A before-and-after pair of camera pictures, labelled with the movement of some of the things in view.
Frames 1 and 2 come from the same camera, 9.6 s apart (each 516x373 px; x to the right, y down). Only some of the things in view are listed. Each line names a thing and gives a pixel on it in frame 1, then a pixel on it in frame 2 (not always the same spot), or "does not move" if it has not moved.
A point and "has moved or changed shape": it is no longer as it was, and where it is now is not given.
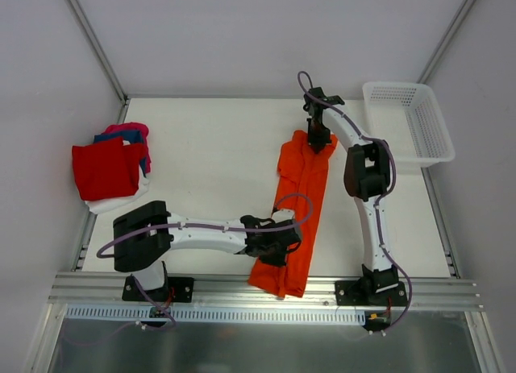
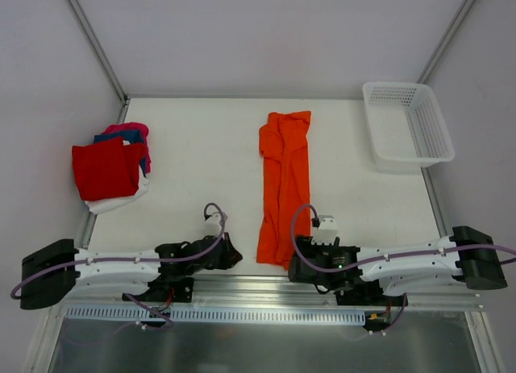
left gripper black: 280,250 → 225,251
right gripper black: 318,136 → 301,255
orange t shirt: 302,170 has moved or changed shape
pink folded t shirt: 131,126 does not move
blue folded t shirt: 134,136 does not move
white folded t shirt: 101,205 does not move
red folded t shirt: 107,169 does not move
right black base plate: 370,293 does not move
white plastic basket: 407,116 does not move
